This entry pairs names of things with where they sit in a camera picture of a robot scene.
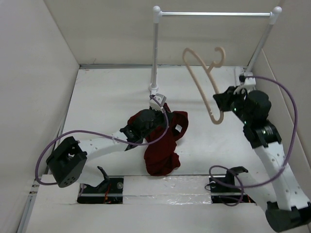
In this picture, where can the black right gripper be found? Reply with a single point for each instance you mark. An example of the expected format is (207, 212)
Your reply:
(224, 99)

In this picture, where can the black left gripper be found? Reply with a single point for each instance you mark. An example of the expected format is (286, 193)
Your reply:
(164, 121)

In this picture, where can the dark red t shirt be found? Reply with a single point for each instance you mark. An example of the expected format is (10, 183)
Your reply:
(160, 157)

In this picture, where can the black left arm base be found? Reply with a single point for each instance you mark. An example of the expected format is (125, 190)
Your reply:
(109, 191)

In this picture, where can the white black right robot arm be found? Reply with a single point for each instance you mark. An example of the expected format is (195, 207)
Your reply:
(285, 204)

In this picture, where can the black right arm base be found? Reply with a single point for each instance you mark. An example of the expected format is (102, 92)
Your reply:
(221, 194)

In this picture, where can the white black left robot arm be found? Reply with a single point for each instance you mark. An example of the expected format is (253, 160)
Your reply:
(67, 162)

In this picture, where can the white metal clothes rack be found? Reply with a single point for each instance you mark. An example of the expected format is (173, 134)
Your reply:
(158, 14)

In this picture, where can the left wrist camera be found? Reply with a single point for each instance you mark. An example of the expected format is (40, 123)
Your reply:
(157, 102)

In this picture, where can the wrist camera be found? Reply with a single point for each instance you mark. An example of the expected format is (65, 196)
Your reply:
(157, 102)
(247, 83)

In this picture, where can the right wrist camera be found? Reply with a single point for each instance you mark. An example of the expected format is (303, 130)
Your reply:
(247, 83)

